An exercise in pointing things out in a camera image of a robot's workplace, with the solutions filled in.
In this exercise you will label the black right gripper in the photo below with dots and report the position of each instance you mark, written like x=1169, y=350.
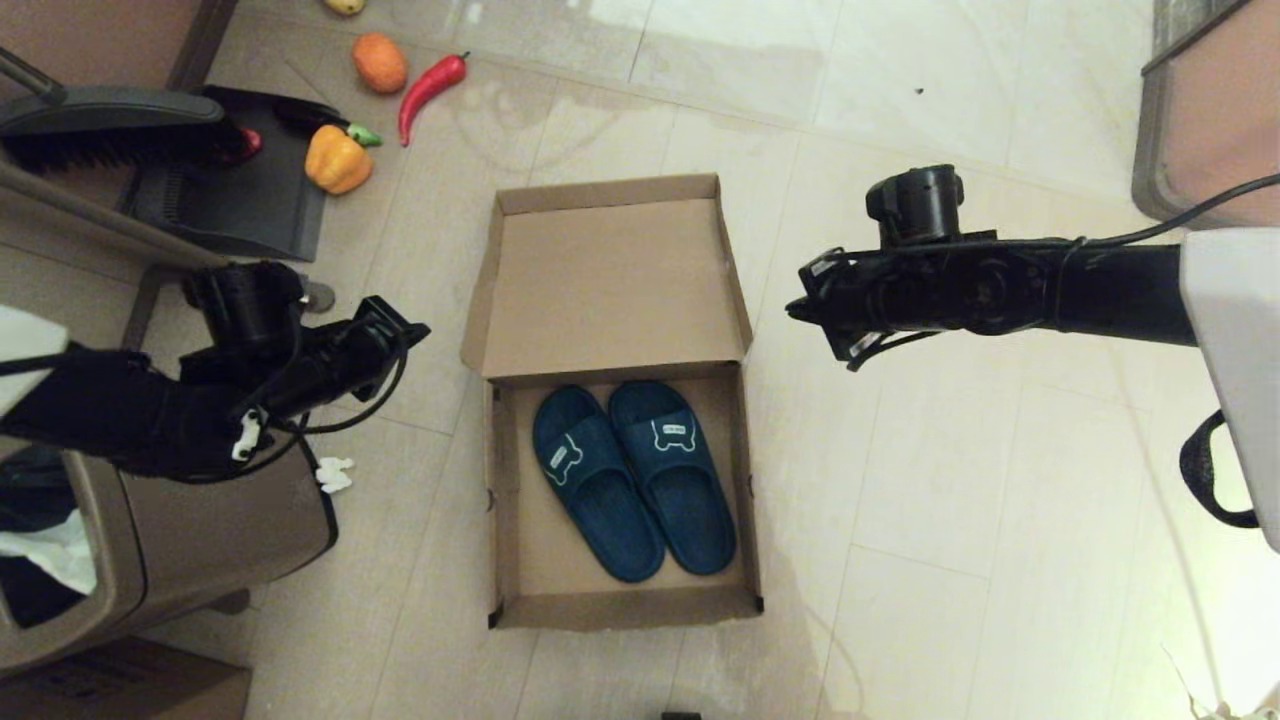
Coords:
x=855, y=300

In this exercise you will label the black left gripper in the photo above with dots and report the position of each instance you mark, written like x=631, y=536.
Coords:
x=350, y=360

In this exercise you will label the brown cardboard shoe box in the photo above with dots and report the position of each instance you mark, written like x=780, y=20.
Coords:
x=610, y=290

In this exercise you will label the dark blue rubber slipper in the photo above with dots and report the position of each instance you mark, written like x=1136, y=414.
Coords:
x=690, y=500
x=600, y=510

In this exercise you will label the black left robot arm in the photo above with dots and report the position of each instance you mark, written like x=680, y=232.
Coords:
x=120, y=410

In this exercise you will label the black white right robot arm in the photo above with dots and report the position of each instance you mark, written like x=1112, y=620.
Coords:
x=1000, y=290

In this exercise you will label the white crumpled paper wad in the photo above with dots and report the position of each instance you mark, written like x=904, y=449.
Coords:
x=335, y=475

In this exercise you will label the black dustpan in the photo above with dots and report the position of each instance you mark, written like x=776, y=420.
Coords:
x=250, y=205

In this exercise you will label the orange toy bell pepper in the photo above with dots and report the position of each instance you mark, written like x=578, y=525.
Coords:
x=337, y=164

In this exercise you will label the brown trash bin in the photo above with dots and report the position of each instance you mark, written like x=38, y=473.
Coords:
x=220, y=530

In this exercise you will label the dark toy eggplant green stem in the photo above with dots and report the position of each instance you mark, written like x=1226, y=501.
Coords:
x=365, y=136

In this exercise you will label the small red toy fruit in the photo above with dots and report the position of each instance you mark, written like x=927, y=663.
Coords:
x=253, y=146

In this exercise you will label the red toy chili pepper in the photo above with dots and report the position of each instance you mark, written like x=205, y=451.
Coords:
x=427, y=91

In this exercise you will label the orange toy fruit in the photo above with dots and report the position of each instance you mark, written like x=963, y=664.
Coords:
x=380, y=64

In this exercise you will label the black broom brush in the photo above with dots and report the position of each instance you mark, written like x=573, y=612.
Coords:
x=110, y=112

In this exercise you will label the white tissue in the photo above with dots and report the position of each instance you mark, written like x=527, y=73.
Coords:
x=55, y=555

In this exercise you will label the black bin liner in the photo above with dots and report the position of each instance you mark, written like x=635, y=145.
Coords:
x=25, y=500

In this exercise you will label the yellow toy fruit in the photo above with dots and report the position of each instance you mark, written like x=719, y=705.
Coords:
x=344, y=6

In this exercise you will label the closed brown cardboard carton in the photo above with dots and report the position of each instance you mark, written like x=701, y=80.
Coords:
x=120, y=692

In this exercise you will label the white crumpled plastic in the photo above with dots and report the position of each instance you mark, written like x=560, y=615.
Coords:
x=1215, y=713

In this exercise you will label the brown metal tube frame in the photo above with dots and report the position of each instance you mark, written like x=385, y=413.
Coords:
x=100, y=215

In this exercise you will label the brown table with grey frame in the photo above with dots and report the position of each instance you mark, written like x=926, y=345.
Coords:
x=90, y=40
x=1220, y=130

